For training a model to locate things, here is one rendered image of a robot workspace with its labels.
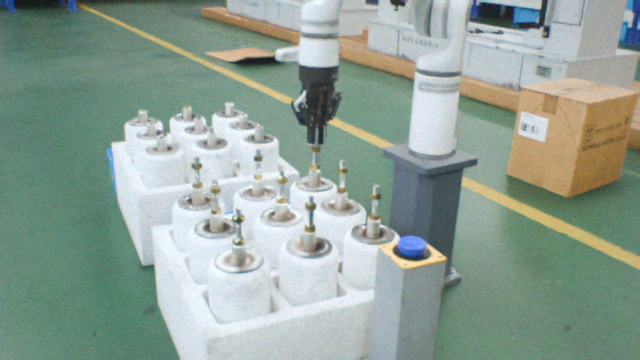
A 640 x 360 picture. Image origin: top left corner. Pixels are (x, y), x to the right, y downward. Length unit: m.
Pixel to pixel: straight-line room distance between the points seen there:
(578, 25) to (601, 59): 0.23
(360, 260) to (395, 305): 0.17
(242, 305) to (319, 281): 0.13
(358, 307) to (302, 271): 0.11
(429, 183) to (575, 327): 0.42
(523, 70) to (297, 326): 2.23
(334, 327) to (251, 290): 0.15
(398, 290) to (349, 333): 0.20
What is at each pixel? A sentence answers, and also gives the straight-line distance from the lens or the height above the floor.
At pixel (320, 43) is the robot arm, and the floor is 0.54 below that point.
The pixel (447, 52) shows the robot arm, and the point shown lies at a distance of 1.19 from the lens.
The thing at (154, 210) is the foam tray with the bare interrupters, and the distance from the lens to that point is 1.39.
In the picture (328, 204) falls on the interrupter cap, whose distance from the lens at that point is 1.12.
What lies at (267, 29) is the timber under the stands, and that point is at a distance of 4.81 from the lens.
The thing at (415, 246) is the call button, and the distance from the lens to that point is 0.82.
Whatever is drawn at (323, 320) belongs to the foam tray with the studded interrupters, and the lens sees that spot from 0.95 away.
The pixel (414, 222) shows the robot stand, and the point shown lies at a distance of 1.27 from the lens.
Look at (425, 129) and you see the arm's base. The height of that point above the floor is 0.36.
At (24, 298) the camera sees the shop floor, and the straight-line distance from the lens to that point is 1.41.
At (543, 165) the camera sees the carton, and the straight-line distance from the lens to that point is 2.01.
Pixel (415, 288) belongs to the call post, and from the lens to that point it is 0.83.
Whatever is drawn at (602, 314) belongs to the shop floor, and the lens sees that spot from 1.42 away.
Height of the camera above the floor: 0.71
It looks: 22 degrees down
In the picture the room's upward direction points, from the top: 2 degrees clockwise
